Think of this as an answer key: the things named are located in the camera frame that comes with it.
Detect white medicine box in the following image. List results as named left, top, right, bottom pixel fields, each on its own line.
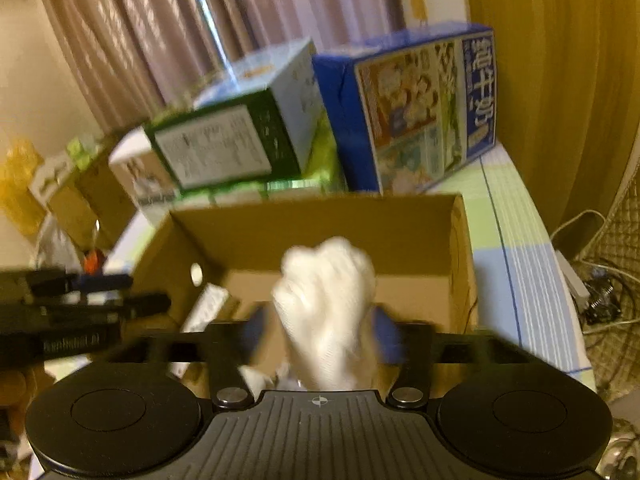
left=167, top=282, right=241, bottom=380

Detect white cloth sock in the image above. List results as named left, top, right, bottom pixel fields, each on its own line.
left=243, top=237, right=378, bottom=391

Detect person's left hand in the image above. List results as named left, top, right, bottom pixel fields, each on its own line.
left=0, top=364, right=55, bottom=437

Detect white plastic bag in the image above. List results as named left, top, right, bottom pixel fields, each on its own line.
left=32, top=214, right=82, bottom=272

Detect large open cardboard box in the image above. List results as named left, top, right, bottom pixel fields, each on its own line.
left=117, top=190, right=480, bottom=401

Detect brown cardboard box on side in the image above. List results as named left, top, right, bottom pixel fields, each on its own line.
left=47, top=155, right=137, bottom=252

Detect white chair back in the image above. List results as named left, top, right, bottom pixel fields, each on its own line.
left=29, top=151, right=75, bottom=207

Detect yellow plastic bag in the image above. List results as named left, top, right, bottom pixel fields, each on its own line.
left=1, top=139, right=47, bottom=242

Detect green tissue packs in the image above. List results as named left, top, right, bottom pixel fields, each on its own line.
left=66, top=136, right=107, bottom=171

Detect white product box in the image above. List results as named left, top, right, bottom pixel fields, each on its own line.
left=108, top=127, right=178, bottom=207

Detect quilted tan chair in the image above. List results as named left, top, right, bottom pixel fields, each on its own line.
left=578, top=169, right=639, bottom=402

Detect small white green box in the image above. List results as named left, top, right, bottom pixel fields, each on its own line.
left=214, top=114, right=350, bottom=206

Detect green carton box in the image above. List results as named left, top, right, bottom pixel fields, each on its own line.
left=144, top=38, right=323, bottom=191

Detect blue milk carton box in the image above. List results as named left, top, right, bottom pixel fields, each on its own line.
left=312, top=22, right=498, bottom=195

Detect mauve curtain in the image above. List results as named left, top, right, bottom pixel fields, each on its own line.
left=42, top=0, right=405, bottom=133

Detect wooden door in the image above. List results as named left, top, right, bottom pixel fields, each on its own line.
left=468, top=0, right=639, bottom=230

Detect white cable on floor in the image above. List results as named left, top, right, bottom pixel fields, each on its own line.
left=549, top=208, right=640, bottom=337

